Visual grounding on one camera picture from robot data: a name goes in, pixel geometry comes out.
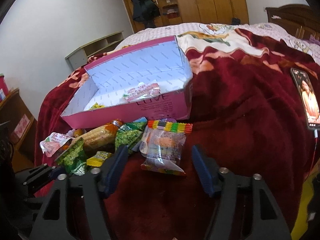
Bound green peas snack bag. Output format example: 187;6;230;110
55;138;88;176

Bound orange corn snack bag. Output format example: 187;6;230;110
71;119;124;151

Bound pink peach jelly pouch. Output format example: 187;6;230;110
120;82;161;103

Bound small yellow candy packet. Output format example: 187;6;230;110
86;151;113;167

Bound red floral fleece blanket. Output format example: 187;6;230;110
34;28;320;240

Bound smartphone on blanket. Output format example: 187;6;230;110
290;68;319;130

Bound pink cardboard box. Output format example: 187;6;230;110
61;36;193;129

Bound grey low shelf unit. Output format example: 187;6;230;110
65;31;124;70

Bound pink checkered bed sheet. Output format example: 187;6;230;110
116;23;319;63

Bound dark wooden headboard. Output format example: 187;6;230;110
265;4;319;41

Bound dark hanging jackets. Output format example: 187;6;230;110
131;0;161;29

